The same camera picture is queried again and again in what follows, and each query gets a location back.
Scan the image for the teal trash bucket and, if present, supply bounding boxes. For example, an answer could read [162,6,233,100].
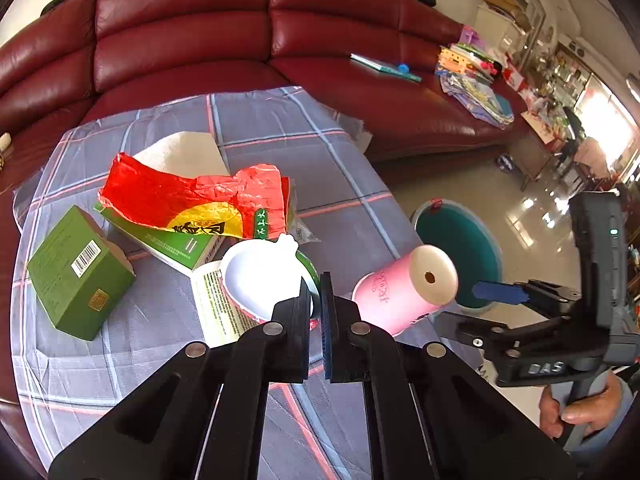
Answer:
[411,198,503,313]

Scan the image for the clear plastic wrapper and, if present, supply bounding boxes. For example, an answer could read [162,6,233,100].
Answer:
[288,214,320,245]

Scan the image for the plaid grey tablecloth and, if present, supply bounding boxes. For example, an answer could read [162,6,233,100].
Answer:
[6,87,420,466]

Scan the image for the person's right hand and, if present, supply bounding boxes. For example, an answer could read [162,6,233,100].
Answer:
[539,372,623,438]

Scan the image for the white paper sheet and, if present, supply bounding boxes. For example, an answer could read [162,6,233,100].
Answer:
[134,131,229,179]

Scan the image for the stack of papers on sofa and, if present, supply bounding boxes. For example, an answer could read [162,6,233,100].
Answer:
[435,25,514,129]

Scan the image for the green white medicine box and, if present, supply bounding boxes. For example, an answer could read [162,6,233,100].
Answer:
[93,203,224,276]

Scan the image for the teal book on sofa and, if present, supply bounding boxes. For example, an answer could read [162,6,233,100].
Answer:
[350,53,422,84]

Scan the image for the green cardboard box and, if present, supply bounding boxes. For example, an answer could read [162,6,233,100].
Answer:
[27,206,136,341]

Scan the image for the wooden side table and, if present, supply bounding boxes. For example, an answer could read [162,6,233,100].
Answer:
[506,110,564,191]

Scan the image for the red plastic bag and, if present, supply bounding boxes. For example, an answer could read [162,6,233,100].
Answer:
[98,153,288,240]

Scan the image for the white instant noodle bowl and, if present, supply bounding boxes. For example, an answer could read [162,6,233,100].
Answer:
[191,234,319,348]

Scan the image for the red leather sofa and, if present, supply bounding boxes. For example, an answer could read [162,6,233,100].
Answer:
[0,0,532,411]

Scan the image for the pink cartoon paper cup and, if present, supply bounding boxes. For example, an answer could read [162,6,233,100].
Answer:
[352,245,459,336]

